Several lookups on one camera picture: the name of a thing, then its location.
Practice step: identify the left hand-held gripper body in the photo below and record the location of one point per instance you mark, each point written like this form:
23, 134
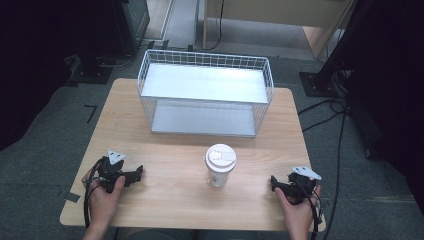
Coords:
112, 170

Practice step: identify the dark equipment case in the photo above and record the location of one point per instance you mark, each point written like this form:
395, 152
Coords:
131, 25

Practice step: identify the person's left hand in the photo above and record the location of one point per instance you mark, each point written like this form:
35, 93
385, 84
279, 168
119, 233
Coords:
105, 203

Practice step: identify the light wooden cabinet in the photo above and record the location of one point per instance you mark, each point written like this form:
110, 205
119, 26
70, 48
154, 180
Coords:
276, 16

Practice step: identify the black tape strip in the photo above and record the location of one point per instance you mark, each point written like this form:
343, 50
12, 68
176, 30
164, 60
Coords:
72, 197

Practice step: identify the black stand base plate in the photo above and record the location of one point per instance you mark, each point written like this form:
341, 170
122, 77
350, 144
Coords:
321, 85
91, 74

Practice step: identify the person's right hand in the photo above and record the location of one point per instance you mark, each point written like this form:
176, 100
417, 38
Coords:
298, 216

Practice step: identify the white cup with lid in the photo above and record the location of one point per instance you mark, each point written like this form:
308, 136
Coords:
220, 165

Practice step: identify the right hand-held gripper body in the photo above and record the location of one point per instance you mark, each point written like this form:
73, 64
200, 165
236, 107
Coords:
301, 185

